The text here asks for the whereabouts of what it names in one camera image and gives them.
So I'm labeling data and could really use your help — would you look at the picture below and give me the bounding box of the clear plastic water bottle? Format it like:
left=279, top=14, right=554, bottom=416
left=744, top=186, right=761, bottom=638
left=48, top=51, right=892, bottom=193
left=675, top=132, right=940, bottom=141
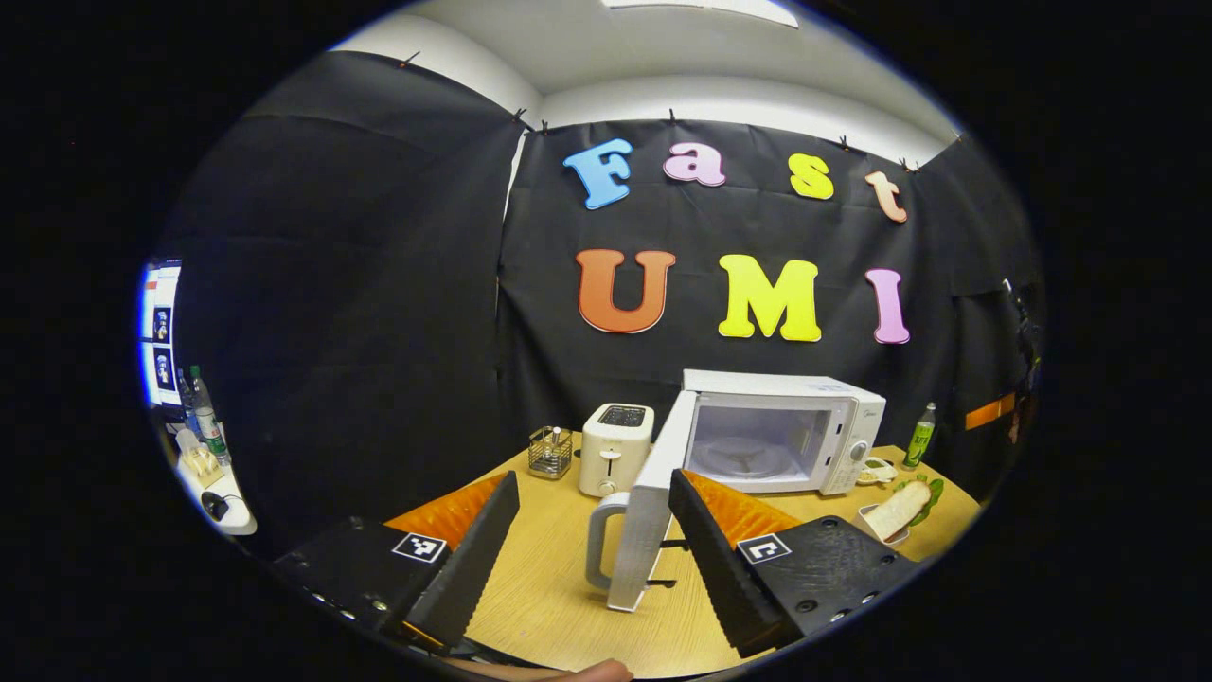
left=187, top=365, right=232, bottom=466

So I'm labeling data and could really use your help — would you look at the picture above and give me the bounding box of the metal wire basket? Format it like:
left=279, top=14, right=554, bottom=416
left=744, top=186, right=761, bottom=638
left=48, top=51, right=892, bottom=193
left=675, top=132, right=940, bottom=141
left=527, top=425, right=575, bottom=481

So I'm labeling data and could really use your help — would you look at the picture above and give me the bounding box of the ceiling light panel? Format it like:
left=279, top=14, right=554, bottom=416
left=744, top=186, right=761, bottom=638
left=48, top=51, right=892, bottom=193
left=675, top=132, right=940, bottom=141
left=604, top=0, right=800, bottom=28

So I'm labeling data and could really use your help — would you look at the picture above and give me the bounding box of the computer monitor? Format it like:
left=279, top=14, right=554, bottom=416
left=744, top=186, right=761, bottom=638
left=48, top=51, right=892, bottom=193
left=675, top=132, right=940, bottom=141
left=139, top=262, right=184, bottom=409

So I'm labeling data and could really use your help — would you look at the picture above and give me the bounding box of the green label drink bottle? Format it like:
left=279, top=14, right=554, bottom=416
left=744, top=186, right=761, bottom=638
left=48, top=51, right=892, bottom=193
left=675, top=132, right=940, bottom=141
left=902, top=402, right=938, bottom=472

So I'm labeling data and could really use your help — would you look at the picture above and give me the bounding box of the cream white toaster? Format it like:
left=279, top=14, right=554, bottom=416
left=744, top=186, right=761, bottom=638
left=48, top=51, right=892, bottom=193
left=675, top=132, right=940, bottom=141
left=578, top=403, right=656, bottom=499

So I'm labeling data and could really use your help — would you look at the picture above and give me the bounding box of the white microwave oven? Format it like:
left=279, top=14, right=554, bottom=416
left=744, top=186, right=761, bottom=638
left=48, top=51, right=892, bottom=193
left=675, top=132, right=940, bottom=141
left=585, top=368, right=888, bottom=614

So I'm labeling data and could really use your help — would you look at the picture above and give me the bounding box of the white rectangular plate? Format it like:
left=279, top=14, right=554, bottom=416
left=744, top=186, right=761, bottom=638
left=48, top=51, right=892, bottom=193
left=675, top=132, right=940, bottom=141
left=856, top=504, right=912, bottom=547

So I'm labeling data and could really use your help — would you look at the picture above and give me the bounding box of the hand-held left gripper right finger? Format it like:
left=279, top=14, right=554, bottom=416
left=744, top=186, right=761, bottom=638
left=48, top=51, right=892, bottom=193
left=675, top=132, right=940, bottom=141
left=667, top=469, right=921, bottom=660

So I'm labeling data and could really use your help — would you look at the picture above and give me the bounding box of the toast and lettuce sandwich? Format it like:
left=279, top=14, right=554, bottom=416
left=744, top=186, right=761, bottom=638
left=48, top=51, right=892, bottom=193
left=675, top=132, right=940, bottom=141
left=865, top=476, right=946, bottom=543

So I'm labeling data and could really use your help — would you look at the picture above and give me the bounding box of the white side table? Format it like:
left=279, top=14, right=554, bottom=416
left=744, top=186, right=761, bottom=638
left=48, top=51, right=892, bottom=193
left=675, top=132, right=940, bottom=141
left=173, top=436, right=258, bottom=538

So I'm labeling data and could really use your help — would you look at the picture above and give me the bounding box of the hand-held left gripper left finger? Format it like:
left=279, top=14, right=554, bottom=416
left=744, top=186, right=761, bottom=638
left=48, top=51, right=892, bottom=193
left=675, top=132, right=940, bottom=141
left=271, top=470, right=522, bottom=655

